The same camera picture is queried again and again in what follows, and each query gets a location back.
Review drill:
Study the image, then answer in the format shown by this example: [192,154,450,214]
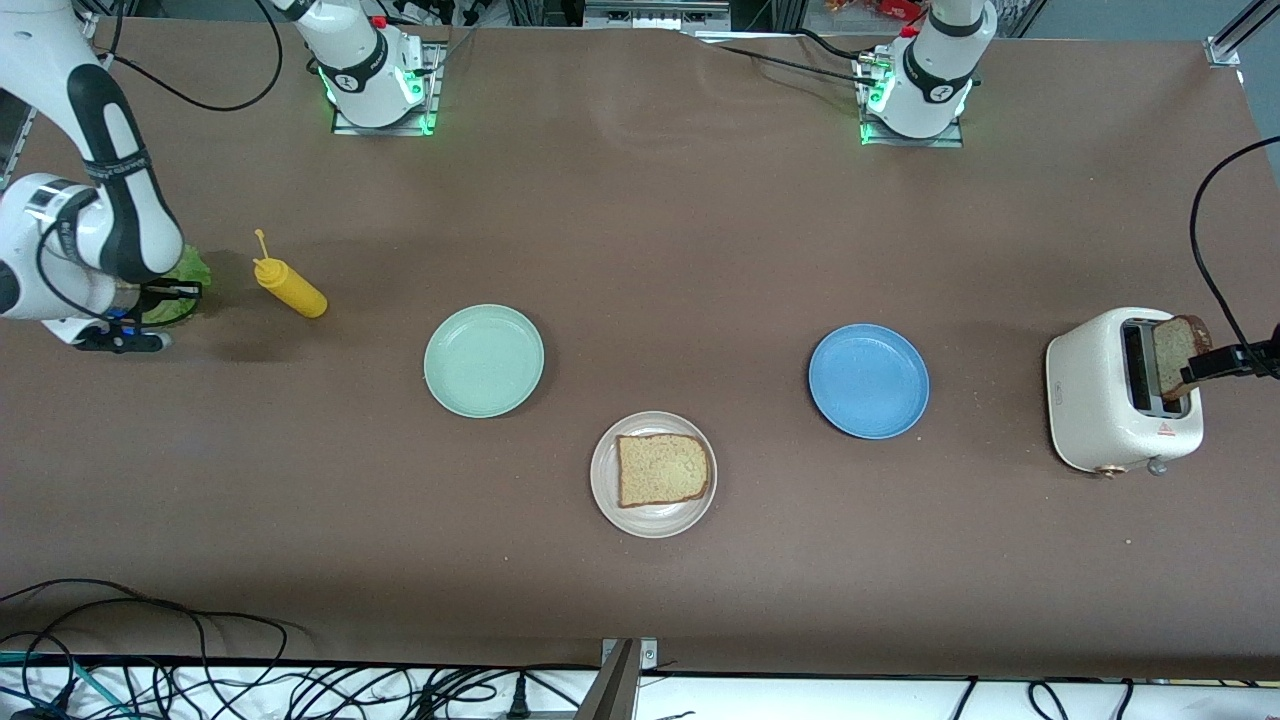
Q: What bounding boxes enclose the white two-slot toaster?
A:
[1045,306,1205,477]

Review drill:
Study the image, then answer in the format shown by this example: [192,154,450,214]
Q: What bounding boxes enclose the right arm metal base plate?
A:
[330,40,443,137]

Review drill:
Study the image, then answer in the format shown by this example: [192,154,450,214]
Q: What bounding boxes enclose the green plate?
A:
[423,304,546,419]

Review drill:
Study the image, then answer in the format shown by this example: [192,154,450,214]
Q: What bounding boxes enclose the beige plate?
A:
[589,411,719,539]

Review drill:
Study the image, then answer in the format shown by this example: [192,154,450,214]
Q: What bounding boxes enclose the grey metal table bracket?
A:
[575,637,659,720]

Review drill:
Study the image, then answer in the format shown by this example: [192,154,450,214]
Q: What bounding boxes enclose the red packet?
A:
[825,0,926,23]

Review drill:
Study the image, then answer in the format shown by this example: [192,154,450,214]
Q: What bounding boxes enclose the brown bread slice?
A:
[615,433,712,509]
[1152,315,1213,403]

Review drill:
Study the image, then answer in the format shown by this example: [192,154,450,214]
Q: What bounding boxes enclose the green lettuce leaf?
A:
[140,245,213,329]

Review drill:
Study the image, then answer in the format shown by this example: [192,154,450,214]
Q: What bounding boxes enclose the blue plate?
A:
[808,323,931,440]

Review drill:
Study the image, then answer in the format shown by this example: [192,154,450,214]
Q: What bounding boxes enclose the grey electronics box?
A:
[583,0,731,31]

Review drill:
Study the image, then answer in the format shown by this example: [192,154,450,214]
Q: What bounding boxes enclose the teal floor cable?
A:
[0,650,136,719]

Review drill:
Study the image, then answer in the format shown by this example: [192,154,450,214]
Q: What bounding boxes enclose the yellow mustard squeeze bottle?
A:
[253,229,329,319]

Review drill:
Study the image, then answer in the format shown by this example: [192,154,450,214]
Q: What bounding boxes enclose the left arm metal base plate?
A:
[858,50,966,149]

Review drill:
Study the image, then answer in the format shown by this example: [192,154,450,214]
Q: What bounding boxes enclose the black base cable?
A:
[700,40,886,89]

